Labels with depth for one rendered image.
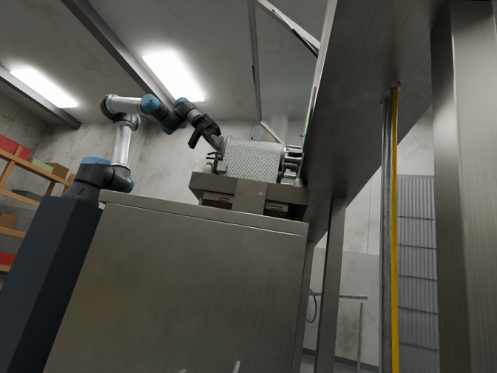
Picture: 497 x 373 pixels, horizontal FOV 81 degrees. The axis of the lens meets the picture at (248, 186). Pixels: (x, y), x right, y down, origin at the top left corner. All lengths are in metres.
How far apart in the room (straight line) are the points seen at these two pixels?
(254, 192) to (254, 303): 0.33
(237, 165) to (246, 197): 0.31
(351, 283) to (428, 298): 1.03
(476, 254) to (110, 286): 0.84
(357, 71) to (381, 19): 0.12
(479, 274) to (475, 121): 0.19
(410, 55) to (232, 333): 0.74
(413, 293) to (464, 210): 4.66
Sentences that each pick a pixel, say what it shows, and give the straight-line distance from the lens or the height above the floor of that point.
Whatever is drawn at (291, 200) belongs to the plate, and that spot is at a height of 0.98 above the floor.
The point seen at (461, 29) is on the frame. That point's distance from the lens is 0.55.
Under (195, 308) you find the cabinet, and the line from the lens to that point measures 0.86.
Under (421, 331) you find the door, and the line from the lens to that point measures 5.04.
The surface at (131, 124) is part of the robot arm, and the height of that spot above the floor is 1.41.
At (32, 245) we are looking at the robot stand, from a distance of 1.44.
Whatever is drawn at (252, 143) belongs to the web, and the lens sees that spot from 1.26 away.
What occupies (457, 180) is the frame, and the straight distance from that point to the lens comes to 0.42.
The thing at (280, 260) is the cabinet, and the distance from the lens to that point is 0.84.
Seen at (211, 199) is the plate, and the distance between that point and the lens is 0.98.
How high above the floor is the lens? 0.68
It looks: 20 degrees up
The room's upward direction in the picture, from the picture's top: 11 degrees clockwise
